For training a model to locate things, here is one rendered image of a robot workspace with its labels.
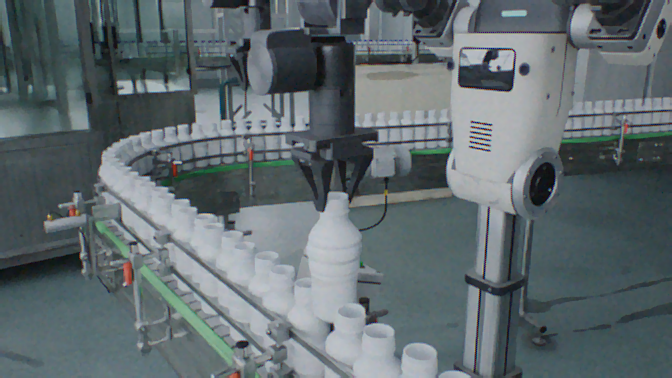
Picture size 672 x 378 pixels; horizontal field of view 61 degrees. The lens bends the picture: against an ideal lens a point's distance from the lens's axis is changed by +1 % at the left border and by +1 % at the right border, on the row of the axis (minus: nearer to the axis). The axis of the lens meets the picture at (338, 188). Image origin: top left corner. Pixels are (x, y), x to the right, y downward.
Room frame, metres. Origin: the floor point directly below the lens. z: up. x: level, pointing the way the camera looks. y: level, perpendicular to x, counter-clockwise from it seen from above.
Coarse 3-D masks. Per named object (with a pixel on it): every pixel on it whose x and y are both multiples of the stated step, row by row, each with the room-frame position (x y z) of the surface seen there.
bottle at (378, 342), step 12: (372, 324) 0.60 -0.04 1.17; (384, 324) 0.60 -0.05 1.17; (372, 336) 0.60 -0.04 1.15; (384, 336) 0.60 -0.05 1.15; (372, 348) 0.57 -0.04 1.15; (384, 348) 0.57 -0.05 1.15; (360, 360) 0.58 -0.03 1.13; (372, 360) 0.57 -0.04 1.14; (384, 360) 0.57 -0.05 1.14; (396, 360) 0.58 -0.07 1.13; (360, 372) 0.57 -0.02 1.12; (372, 372) 0.56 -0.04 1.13; (384, 372) 0.56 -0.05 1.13; (396, 372) 0.57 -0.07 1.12
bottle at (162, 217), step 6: (162, 198) 1.12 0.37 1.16; (168, 198) 1.13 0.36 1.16; (162, 204) 1.12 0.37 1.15; (168, 204) 1.13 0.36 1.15; (162, 210) 1.12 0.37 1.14; (168, 210) 1.12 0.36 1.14; (156, 216) 1.12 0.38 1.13; (162, 216) 1.12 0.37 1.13; (168, 216) 1.12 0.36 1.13; (156, 222) 1.12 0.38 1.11; (162, 222) 1.11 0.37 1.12; (156, 246) 1.12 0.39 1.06; (168, 246) 1.11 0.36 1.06; (168, 258) 1.11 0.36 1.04
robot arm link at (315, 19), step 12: (300, 0) 0.68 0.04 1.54; (312, 0) 0.66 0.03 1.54; (324, 0) 0.64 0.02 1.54; (336, 0) 0.65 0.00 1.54; (372, 0) 0.68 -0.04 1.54; (300, 12) 0.69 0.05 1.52; (312, 12) 0.67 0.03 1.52; (324, 12) 0.65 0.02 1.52; (336, 12) 0.65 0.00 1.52; (312, 24) 0.70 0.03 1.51; (324, 24) 0.68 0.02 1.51; (336, 24) 0.66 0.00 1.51
